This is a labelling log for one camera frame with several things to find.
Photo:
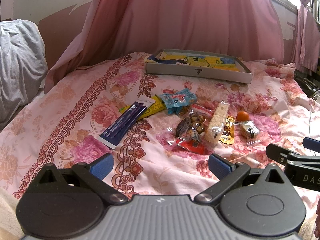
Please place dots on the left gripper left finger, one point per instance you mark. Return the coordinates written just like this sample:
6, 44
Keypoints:
92, 175

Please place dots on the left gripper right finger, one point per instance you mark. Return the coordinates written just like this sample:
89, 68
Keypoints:
230, 177

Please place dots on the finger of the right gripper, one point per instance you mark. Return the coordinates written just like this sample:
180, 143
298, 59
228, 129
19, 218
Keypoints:
278, 154
311, 144

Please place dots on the dark blue long packet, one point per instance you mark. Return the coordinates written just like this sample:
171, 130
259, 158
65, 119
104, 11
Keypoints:
112, 136

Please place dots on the clear green cake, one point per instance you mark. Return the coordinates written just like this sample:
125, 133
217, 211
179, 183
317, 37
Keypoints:
249, 131

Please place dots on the rice cracker bar packet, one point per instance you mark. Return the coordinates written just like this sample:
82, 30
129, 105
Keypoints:
216, 125

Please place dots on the small orange mandarin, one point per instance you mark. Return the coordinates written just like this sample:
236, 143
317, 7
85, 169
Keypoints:
242, 116

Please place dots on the quail egg clear packet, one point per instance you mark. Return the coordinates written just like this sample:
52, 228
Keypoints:
192, 140

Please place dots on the brown nut snack packet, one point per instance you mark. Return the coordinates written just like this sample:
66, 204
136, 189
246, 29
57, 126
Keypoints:
185, 111

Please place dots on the light blue snack packet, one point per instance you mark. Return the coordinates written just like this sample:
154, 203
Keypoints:
175, 102

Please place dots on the yellow snack bar packet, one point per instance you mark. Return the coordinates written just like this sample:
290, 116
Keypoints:
153, 109

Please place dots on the gold foil snack packet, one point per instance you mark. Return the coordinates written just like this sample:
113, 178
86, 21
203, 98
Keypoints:
227, 136

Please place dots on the dark dried snack packet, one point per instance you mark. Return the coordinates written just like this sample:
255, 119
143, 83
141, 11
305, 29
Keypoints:
182, 127

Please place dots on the floral pink bedsheet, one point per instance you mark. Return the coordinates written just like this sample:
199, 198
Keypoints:
63, 126

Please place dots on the pink side curtain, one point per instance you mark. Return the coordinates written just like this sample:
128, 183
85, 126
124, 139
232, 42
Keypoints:
307, 40

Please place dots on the grey cardboard tray box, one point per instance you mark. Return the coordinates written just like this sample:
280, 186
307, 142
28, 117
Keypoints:
198, 64

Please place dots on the grey pillow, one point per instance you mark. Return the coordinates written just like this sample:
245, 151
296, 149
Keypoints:
23, 66

